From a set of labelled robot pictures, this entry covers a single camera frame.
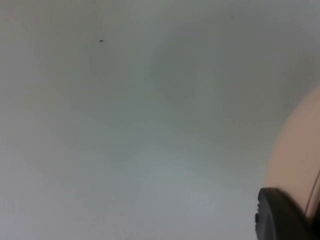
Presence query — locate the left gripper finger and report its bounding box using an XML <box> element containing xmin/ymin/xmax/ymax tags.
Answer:
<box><xmin>254</xmin><ymin>187</ymin><xmax>320</xmax><ymax>240</ymax></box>

